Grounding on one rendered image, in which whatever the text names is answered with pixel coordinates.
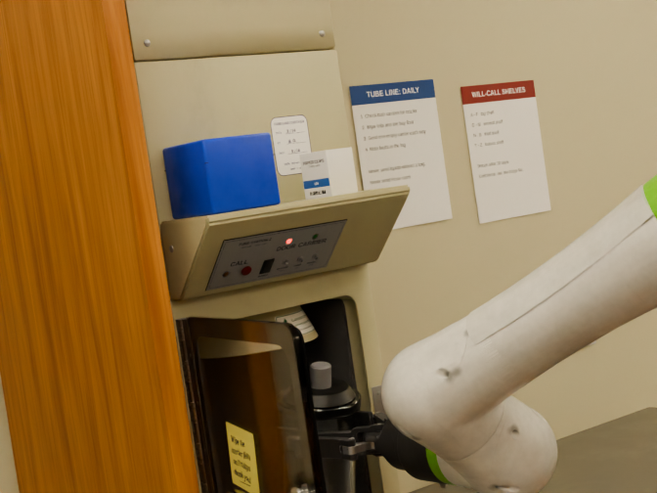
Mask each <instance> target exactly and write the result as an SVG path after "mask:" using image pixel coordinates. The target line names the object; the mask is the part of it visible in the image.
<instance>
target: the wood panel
mask: <svg viewBox="0 0 657 493"><path fill-rule="evenodd" d="M0 376H1V382H2V387H3V393H4V399H5V406H6V412H7V418H8V424H9V431H10V436H11V442H12V448H13V454H14V461H15V467H16V473H17V479H18V485H19V491H20V493H199V489H198V483H197V471H196V464H195V458H194V451H193V445H192V439H191V432H190V426H189V419H188V413H187V406H186V400H185V393H184V387H183V381H182V375H181V368H180V362H179V355H178V349H177V342H176V336H175V330H174V323H173V317H172V310H171V304H170V297H169V291H168V285H167V279H166V272H165V266H164V259H163V252H162V246H161V239H160V234H159V227H158V221H157V214H156V208H155V201H154V195H153V183H152V176H151V171H150V164H149V157H148V151H147V144H146V138H145V131H144V125H143V119H142V113H141V106H140V100H139V93H138V87H137V80H136V73H135V68H134V61H133V55H132V48H131V42H130V35H129V29H128V22H127V17H126V10H125V4H124V0H0Z"/></svg>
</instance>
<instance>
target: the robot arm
mask: <svg viewBox="0 0 657 493"><path fill-rule="evenodd" d="M642 184H643V183H642ZM642 184H641V185H640V186H639V187H638V188H637V189H636V190H635V191H633V192H632V193H631V194H630V195H629V196H628V197H627V198H625V199H624V200H623V201H622V202H621V203H620V204H618V205H617V206H616V207H615V208H614V209H612V210H611V211H610V212H609V213H608V214H607V215H605V216H604V217H603V218H602V219H600V220H599V221H598V222H597V223H596V224H594V225H593V226H592V227H591V228H589V229H588V230H587V232H585V233H584V234H583V235H582V236H580V237H579V238H578V239H576V240H575V241H574V242H573V243H571V244H570V245H569V246H567V247H566V248H564V249H563V250H562V251H560V252H559V253H558V254H556V255H555V256H554V257H552V258H551V259H550V260H548V261H547V262H545V263H544V264H543V265H541V266H540V267H538V268H537V269H536V270H534V271H533V272H531V273H530V274H529V275H527V276H526V277H524V278H523V279H521V280H520V281H518V282H517V283H515V284H514V285H512V286H511V287H510V288H508V289H507V290H505V291H503V292H501V293H500V294H498V295H497V296H495V297H494V298H492V299H491V300H489V301H488V302H486V303H484V304H483V305H481V306H480V307H478V308H476V309H475V310H473V311H472V312H470V313H469V315H468V316H466V317H464V318H462V319H461V320H459V321H457V322H455V323H453V324H452V325H450V326H448V327H446V328H445V329H443V330H441V331H439V332H438V333H435V334H433V335H431V336H428V337H427V338H425V339H422V340H420V341H418V342H416V343H414V344H412V345H410V346H408V347H407V348H405V349H403V350H402V351H401V352H399V353H398V354H397V355H396V356H395V357H394V358H393V359H392V361H391V362H390V363H389V365H388V367H387V368H386V371H385V373H384V376H383V379H382V383H381V401H382V405H383V409H384V411H385V413H386V415H385V414H383V413H381V412H376V413H374V414H372V412H367V411H357V412H356V413H355V422H356V427H354V428H353V429H352V430H345V431H324V432H318V435H319V442H320V449H321V456H322V458H330V459H344V460H348V461H356V460H358V455H374V456H376V457H382V456H383V457H384V458H385V460H386V461H387V462H388V463H389V464H390V465H391V466H392V467H394V468H396V469H398V470H402V471H406V472H407V473H408V474H409V475H411V476H412V477H414V478H416V479H419V480H425V481H431V482H437V483H439V484H440V486H441V488H446V484H450V485H455V486H462V487H466V488H469V489H472V490H475V491H477V492H479V493H538V492H539V491H540V490H542V489H543V488H544V487H545V486H546V484H547V483H548V482H549V480H550V478H551V477H552V475H553V472H554V470H555V467H556V463H557V443H556V439H555V436H554V433H553V431H552V429H551V427H550V425H549V424H548V422H547V421H546V420H545V418H544V417H543V416H542V415H541V414H539V413H538V412H537V411H535V410H534V409H532V408H531V407H529V406H527V405H526V404H524V403H522V402H521V401H519V400H518V399H516V398H515V397H513V396H512V394H513V393H514V392H516V391H517V390H518V389H520V388H521V387H523V386H525V385H526V384H528V383H529V382H530V381H532V380H534V379H535V378H537V377H538V376H540V375H541V374H543V373H544V372H546V371H547V370H549V369H550V368H552V367H553V366H555V365H557V364H558V363H560V362H561V361H563V360H564V359H566V358H568V357H569V356H571V355H572V354H574V353H576V352H577V351H579V350H581V349H582V348H584V347H585V346H587V345H589V344H591V343H592V342H594V341H596V340H597V339H599V338H601V337H602V336H605V335H607V334H608V333H610V332H612V331H614V330H615V329H617V328H619V327H621V326H623V325H624V324H626V323H628V322H630V321H631V320H633V319H635V318H637V317H639V316H641V315H643V314H645V313H647V312H649V311H651V310H653V309H655V308H657V174H656V175H655V176H654V177H653V178H651V179H650V180H649V181H648V182H646V183H645V184H644V185H643V186H642ZM361 434H362V435H363V442H362V436H361Z"/></svg>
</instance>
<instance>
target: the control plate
mask: <svg viewBox="0 0 657 493"><path fill-rule="evenodd" d="M346 221H347V219H344V220H338V221H332V222H327V223H321V224H315V225H310V226H304V227H298V228H292V229H286V230H281V231H275V232H270V233H264V234H258V235H252V236H246V237H240V238H235V239H229V240H224V241H223V244H222V246H221V248H220V251H219V254H218V256H217V259H216V262H215V265H214V267H213V270H212V273H211V276H210V278H209V281H208V284H207V287H206V289H205V290H206V291H210V290H215V289H220V288H225V287H229V286H234V285H239V284H245V283H250V282H255V281H260V280H265V279H270V278H275V277H280V276H284V275H289V274H294V273H299V272H304V271H309V270H314V269H319V268H324V267H327V266H328V263H329V260H330V258H331V255H332V253H333V251H334V249H335V246H336V244H337V242H338V239H339V237H340V235H341V233H342V230H343V228H344V226H345V224H346ZM317 233H318V234H319V237H318V238H317V239H316V240H313V239H312V237H313V235H314V234H317ZM289 238H292V242H291V243H290V244H288V245H287V244H286V243H285V241H286V240H287V239H289ZM315 253H317V254H318V259H313V258H312V256H313V255H314V254H315ZM300 256H303V261H302V262H300V261H299V262H298V261H297V259H298V257H300ZM273 258H275V260H274V263H273V265H272V268H271V270H270V272H269V273H264V274H259V272H260V270H261V267H262V265H263V262H264V260H268V259H273ZM285 259H288V264H287V265H283V264H282V263H283V261H284V260H285ZM246 266H250V267H251V272H250V273H249V274H248V275H245V276H244V275H243V274H242V273H241V270H242V269H243V268H244V267H246ZM226 271H230V275H229V276H228V277H225V278H224V277H223V276H222V275H223V273H224V272H226Z"/></svg>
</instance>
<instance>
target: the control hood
mask: <svg viewBox="0 0 657 493"><path fill-rule="evenodd" d="M409 192H410V187H408V185H403V186H395V187H388V188H380V189H372V190H365V191H358V192H357V193H351V194H344V195H338V196H332V197H324V198H317V199H310V200H301V201H294V202H282V203H280V204H277V205H271V206H264V207H258V208H253V209H246V210H240V211H233V212H227V213H220V214H214V215H206V216H199V217H191V218H183V219H174V220H168V221H162V224H160V229H161V235H162V241H163V248H164V254H165V261H166V267H167V274H168V280H169V287H170V292H171V298H174V300H185V299H190V298H195V297H200V296H205V295H210V294H215V293H219V292H224V291H233V290H238V289H243V288H248V287H253V286H258V285H263V284H268V283H273V282H276V281H281V280H286V279H291V278H296V277H301V276H306V275H311V274H316V273H321V272H326V271H330V270H335V269H340V268H345V267H350V266H355V265H360V264H365V263H370V262H375V261H377V260H378V258H379V256H380V254H381V252H382V250H383V248H384V246H385V244H386V241H387V239H388V237H389V235H390V233H391V231H392V229H393V227H394V225H395V223H396V220H397V218H398V216H399V214H400V212H401V210H402V208H403V206H404V204H405V202H406V199H407V197H408V195H409ZM344 219H347V221H346V224H345V226H344V228H343V230H342V233H341V235H340V237H339V239H338V242H337V244H336V246H335V249H334V251H333V253H332V255H331V258H330V260H329V262H328V266H327V267H324V268H319V269H314V270H309V271H304V272H299V273H294V274H289V275H284V276H280V277H275V278H270V279H265V280H260V281H255V282H250V283H245V284H239V285H234V286H229V287H225V288H220V289H215V290H210V291H206V290H205V289H206V287H207V284H208V281H209V278H210V276H211V273H212V270H213V267H214V265H215V262H216V259H217V256H218V254H219V251H220V248H221V246H222V244H223V241H224V240H229V239H235V238H240V237H246V236H252V235H258V234H264V233H270V232H275V231H281V230H286V229H292V228H298V227H304V226H310V225H315V224H321V223H327V222H332V221H338V220H344Z"/></svg>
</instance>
